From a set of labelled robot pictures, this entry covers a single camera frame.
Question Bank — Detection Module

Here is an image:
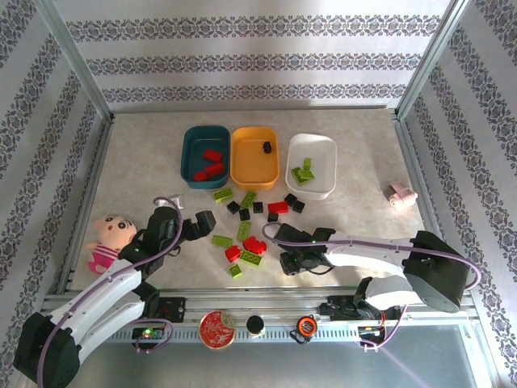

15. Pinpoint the teal plastic container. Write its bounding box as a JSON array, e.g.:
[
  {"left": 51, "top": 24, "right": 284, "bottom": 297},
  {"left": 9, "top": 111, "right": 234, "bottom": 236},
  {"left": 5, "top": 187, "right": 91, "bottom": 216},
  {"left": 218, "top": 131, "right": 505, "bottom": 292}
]
[{"left": 179, "top": 124, "right": 232, "bottom": 190}]

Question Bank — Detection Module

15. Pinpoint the aluminium frame rail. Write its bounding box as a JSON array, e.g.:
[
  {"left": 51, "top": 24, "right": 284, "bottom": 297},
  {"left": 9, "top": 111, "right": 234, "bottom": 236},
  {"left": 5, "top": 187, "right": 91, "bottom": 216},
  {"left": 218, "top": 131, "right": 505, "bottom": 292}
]
[
  {"left": 108, "top": 103, "right": 399, "bottom": 114},
  {"left": 391, "top": 115, "right": 457, "bottom": 284},
  {"left": 54, "top": 115, "right": 118, "bottom": 294}
]

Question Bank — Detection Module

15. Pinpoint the grey slotted cable duct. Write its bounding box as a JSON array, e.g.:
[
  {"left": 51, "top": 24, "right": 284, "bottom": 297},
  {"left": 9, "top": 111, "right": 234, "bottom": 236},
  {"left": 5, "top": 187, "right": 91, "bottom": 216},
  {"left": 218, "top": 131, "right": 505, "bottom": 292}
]
[{"left": 52, "top": 326, "right": 364, "bottom": 344}]

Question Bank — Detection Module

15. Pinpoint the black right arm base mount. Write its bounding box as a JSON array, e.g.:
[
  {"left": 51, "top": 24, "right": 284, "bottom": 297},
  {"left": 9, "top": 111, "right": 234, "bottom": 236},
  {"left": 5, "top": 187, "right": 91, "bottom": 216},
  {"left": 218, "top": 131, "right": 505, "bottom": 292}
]
[{"left": 318, "top": 294, "right": 364, "bottom": 324}]

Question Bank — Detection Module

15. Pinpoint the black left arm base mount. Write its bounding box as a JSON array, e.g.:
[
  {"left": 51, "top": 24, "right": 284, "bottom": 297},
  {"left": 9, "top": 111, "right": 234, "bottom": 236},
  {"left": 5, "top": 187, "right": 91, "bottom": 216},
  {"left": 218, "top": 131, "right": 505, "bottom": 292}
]
[{"left": 143, "top": 297, "right": 187, "bottom": 324}]

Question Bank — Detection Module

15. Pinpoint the round red tin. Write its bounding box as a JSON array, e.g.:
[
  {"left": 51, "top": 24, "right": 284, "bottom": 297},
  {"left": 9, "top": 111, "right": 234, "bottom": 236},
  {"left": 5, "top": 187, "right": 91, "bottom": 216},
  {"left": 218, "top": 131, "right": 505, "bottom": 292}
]
[{"left": 199, "top": 310, "right": 236, "bottom": 351}]

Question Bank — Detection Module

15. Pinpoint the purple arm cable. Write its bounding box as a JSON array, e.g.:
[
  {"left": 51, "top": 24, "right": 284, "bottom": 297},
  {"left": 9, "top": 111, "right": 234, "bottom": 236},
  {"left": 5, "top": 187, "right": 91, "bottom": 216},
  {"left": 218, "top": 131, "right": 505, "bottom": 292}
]
[
  {"left": 34, "top": 196, "right": 185, "bottom": 388},
  {"left": 261, "top": 221, "right": 482, "bottom": 352}
]

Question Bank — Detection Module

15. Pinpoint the small board with wires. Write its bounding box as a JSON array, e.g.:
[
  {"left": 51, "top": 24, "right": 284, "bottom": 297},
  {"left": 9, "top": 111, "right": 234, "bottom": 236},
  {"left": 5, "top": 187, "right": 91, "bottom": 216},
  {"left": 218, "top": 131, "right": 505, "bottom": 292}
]
[{"left": 357, "top": 318, "right": 389, "bottom": 352}]

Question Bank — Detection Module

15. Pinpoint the white plastic container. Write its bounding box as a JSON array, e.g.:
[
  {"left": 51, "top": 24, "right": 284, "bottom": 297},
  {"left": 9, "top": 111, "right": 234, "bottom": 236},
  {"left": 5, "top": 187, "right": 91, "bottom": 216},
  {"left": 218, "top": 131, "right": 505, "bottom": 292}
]
[{"left": 284, "top": 133, "right": 338, "bottom": 201}]

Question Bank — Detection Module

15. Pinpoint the black round knob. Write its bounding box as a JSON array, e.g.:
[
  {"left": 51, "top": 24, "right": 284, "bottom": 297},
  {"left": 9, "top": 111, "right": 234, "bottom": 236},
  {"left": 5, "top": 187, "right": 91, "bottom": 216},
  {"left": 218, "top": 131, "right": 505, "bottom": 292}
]
[{"left": 246, "top": 314, "right": 266, "bottom": 336}]

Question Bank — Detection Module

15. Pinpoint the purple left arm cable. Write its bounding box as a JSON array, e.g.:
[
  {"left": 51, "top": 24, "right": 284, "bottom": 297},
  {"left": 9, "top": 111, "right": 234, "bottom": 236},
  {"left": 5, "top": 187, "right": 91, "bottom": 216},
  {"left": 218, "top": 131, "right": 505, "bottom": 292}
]
[{"left": 34, "top": 196, "right": 185, "bottom": 388}]

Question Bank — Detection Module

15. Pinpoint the orange black tape measure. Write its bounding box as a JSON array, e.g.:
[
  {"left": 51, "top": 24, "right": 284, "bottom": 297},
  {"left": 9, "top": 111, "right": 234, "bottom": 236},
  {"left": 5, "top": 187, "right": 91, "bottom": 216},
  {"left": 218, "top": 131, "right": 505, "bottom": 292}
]
[{"left": 289, "top": 314, "right": 322, "bottom": 345}]

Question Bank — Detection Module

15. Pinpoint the circuit board with lit LEDs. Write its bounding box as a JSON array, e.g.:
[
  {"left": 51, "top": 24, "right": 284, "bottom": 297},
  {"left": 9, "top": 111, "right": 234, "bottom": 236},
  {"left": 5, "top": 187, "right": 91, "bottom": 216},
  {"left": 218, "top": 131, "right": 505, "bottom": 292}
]
[{"left": 132, "top": 326, "right": 166, "bottom": 340}]

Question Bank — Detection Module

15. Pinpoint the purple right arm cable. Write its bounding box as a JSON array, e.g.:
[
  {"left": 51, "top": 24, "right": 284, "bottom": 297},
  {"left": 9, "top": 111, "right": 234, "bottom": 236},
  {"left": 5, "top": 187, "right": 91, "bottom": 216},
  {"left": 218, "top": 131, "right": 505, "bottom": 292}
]
[{"left": 261, "top": 221, "right": 482, "bottom": 352}]

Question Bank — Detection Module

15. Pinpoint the orange plastic container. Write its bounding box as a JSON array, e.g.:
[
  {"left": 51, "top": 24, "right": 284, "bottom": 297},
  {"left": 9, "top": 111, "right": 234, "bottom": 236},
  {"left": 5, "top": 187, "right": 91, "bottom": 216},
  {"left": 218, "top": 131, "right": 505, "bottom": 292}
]
[{"left": 229, "top": 126, "right": 281, "bottom": 192}]

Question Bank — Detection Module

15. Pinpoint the plush doll pink striped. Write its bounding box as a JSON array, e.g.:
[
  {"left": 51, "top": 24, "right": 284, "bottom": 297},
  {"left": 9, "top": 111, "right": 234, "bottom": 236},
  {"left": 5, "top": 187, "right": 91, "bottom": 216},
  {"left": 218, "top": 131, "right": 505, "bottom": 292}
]
[{"left": 87, "top": 214, "right": 137, "bottom": 276}]

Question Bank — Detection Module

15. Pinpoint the aluminium frame post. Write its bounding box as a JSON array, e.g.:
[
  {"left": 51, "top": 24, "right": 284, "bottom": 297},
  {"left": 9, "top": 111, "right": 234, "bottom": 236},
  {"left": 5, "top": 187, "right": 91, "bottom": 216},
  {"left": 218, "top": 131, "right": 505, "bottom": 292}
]
[
  {"left": 34, "top": 0, "right": 116, "bottom": 122},
  {"left": 393, "top": 0, "right": 476, "bottom": 122}
]

